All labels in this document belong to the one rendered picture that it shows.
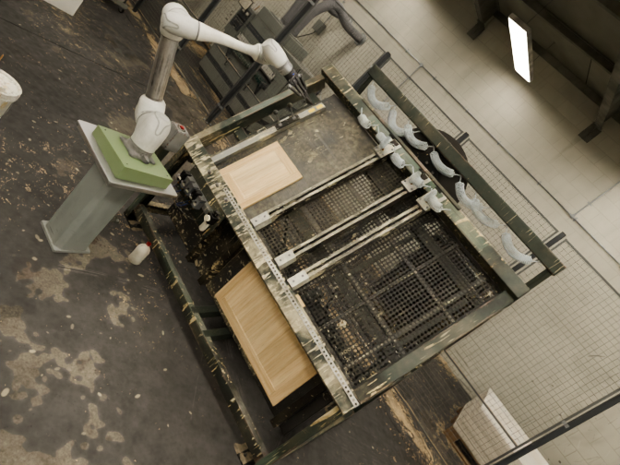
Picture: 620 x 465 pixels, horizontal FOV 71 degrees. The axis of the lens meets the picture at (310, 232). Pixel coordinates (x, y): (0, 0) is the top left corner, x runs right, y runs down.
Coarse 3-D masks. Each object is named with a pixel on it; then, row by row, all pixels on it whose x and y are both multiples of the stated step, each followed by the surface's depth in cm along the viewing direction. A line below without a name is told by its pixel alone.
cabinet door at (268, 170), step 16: (272, 144) 322; (240, 160) 317; (256, 160) 317; (272, 160) 316; (288, 160) 316; (224, 176) 312; (240, 176) 311; (256, 176) 311; (272, 176) 310; (288, 176) 309; (240, 192) 305; (256, 192) 305; (272, 192) 304
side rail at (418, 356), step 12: (492, 300) 261; (504, 300) 261; (480, 312) 259; (492, 312) 258; (456, 324) 256; (468, 324) 256; (480, 324) 266; (444, 336) 253; (456, 336) 253; (420, 348) 251; (432, 348) 251; (444, 348) 260; (408, 360) 248; (420, 360) 248; (384, 372) 246; (396, 372) 246; (408, 372) 255; (372, 384) 244; (384, 384) 243; (360, 396) 241; (372, 396) 251
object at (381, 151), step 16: (384, 144) 299; (368, 160) 308; (384, 160) 312; (336, 176) 302; (352, 176) 307; (304, 192) 297; (320, 192) 299; (272, 208) 293; (288, 208) 292; (256, 224) 288
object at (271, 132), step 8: (304, 112) 331; (312, 112) 331; (320, 112) 335; (272, 128) 326; (280, 128) 326; (256, 136) 324; (264, 136) 323; (272, 136) 327; (240, 144) 321; (248, 144) 321; (256, 144) 325; (224, 152) 318; (232, 152) 318; (240, 152) 322; (216, 160) 316; (224, 160) 319
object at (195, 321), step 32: (192, 224) 345; (224, 224) 321; (160, 256) 325; (192, 256) 333; (224, 256) 317; (192, 320) 302; (224, 320) 318; (320, 320) 327; (224, 384) 282; (320, 384) 269; (288, 416) 277; (256, 448) 265; (288, 448) 255
